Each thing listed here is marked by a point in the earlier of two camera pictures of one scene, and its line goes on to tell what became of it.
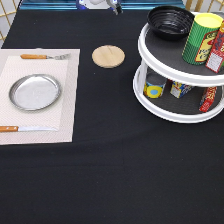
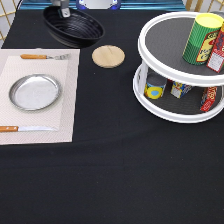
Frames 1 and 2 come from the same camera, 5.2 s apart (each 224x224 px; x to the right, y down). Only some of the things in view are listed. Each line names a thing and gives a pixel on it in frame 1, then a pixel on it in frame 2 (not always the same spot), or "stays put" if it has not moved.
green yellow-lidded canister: [201, 38] stays put
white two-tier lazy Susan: [168, 89] stays put
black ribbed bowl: [170, 22] → [79, 29]
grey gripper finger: [118, 9] → [64, 5]
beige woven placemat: [61, 114] stays put
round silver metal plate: [34, 91] stays put
